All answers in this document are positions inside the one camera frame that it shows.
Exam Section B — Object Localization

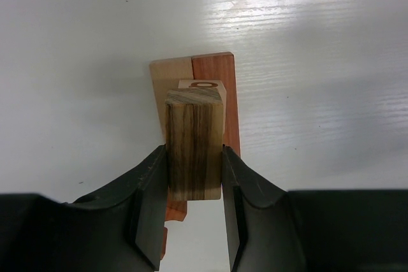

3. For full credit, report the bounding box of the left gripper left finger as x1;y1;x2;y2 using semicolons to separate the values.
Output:
1;146;168;271

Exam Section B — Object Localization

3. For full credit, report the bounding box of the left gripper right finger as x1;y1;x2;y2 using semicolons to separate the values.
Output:
222;147;407;271

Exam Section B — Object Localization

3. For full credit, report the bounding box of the reddish long wood block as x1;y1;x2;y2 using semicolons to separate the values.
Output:
159;52;242;262

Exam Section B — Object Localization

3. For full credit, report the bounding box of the letter Q wood cube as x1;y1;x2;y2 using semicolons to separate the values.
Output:
178;80;227;132

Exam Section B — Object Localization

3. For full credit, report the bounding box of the light rectangular wood block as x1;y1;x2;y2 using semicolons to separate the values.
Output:
165;89;224;201

